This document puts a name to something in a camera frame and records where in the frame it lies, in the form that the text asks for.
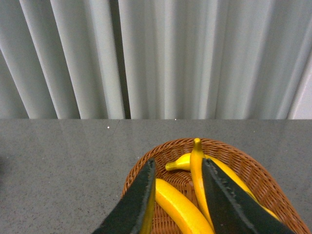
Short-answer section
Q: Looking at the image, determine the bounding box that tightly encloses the grey pleated curtain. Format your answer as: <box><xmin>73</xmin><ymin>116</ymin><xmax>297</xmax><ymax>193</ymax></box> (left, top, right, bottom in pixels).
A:
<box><xmin>0</xmin><ymin>0</ymin><xmax>312</xmax><ymax>119</ymax></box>

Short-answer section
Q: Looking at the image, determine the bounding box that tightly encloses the yellow banana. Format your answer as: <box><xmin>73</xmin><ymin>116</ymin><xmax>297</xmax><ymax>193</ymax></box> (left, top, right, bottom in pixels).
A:
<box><xmin>156</xmin><ymin>178</ymin><xmax>214</xmax><ymax>234</ymax></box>
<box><xmin>190</xmin><ymin>138</ymin><xmax>214</xmax><ymax>231</ymax></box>
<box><xmin>165</xmin><ymin>153</ymin><xmax>191</xmax><ymax>171</ymax></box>

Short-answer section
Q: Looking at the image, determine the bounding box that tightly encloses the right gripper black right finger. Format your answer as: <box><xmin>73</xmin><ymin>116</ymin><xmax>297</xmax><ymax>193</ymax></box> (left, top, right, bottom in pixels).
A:
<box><xmin>202</xmin><ymin>159</ymin><xmax>293</xmax><ymax>234</ymax></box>

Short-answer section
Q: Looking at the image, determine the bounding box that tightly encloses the brown wicker basket with bananas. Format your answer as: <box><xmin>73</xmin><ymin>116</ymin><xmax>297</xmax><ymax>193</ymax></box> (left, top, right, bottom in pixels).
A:
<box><xmin>121</xmin><ymin>138</ymin><xmax>312</xmax><ymax>234</ymax></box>

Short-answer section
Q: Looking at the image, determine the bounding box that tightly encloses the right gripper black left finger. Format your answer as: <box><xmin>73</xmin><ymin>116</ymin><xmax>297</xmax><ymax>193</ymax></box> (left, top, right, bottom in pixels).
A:
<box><xmin>93</xmin><ymin>158</ymin><xmax>156</xmax><ymax>234</ymax></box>

